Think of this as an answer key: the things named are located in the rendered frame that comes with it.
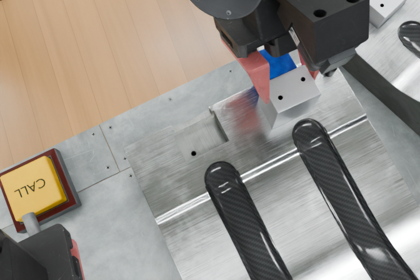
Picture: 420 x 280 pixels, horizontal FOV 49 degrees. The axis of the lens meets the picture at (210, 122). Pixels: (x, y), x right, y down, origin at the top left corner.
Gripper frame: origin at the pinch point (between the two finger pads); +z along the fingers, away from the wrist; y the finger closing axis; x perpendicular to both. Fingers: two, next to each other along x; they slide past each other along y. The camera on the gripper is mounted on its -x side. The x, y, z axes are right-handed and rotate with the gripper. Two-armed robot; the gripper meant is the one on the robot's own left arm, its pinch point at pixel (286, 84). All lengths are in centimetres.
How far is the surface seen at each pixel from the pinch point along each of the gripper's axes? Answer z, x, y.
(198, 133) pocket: 6.0, 4.7, -9.7
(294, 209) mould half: 10.5, -7.2, -4.2
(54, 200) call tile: 8.5, 6.9, -28.5
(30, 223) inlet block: 1.4, -1.6, -28.6
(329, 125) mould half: 6.5, -2.1, 3.4
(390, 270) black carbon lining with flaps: 14.7, -15.8, 1.5
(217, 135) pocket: 6.6, 3.7, -7.9
